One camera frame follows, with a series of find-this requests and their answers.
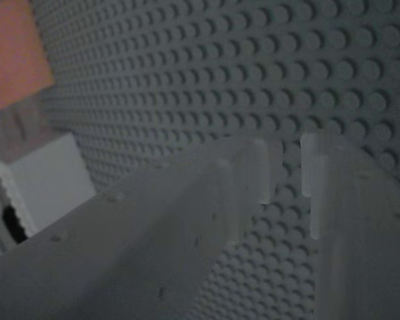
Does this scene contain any grey block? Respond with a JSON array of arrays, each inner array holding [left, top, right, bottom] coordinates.
[[0, 132, 97, 244]]

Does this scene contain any grey studded baseplate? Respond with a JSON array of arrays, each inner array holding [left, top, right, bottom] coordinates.
[[31, 0, 400, 320]]

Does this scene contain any orange block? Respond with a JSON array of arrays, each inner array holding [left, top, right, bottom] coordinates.
[[0, 0, 56, 116]]

